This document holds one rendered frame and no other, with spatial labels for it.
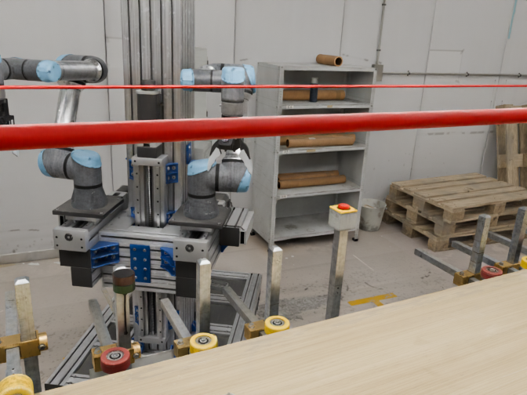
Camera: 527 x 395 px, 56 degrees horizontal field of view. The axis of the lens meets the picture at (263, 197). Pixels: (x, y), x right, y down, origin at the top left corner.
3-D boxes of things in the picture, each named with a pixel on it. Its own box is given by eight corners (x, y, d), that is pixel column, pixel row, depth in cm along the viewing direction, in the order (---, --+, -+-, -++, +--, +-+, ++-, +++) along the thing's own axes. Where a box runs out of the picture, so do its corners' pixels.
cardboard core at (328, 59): (316, 53, 421) (334, 56, 395) (324, 54, 424) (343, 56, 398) (315, 63, 424) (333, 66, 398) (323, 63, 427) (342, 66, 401)
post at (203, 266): (195, 386, 167) (196, 258, 152) (205, 383, 168) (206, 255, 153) (198, 393, 164) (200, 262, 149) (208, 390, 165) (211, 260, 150)
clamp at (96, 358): (92, 362, 147) (91, 348, 146) (137, 352, 153) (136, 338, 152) (95, 374, 143) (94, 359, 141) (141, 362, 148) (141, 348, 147)
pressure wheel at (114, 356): (99, 382, 143) (97, 349, 139) (128, 375, 146) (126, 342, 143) (104, 400, 136) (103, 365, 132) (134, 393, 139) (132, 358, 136)
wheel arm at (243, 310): (222, 295, 195) (222, 286, 194) (230, 294, 197) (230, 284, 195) (273, 360, 159) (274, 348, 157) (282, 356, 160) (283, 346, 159)
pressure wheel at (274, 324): (260, 356, 158) (262, 324, 154) (267, 342, 165) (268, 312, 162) (285, 360, 156) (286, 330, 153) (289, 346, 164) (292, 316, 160)
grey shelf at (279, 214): (249, 233, 458) (256, 61, 409) (332, 223, 493) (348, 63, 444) (269, 253, 420) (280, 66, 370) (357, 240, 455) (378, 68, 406)
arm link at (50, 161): (63, 178, 204) (84, 50, 207) (31, 174, 207) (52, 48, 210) (79, 182, 216) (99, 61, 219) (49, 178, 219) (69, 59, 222)
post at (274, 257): (261, 367, 178) (268, 244, 162) (270, 364, 179) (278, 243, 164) (266, 372, 175) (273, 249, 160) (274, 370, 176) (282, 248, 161)
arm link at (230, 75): (245, 67, 163) (245, 68, 155) (245, 99, 167) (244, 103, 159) (222, 65, 163) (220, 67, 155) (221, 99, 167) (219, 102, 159)
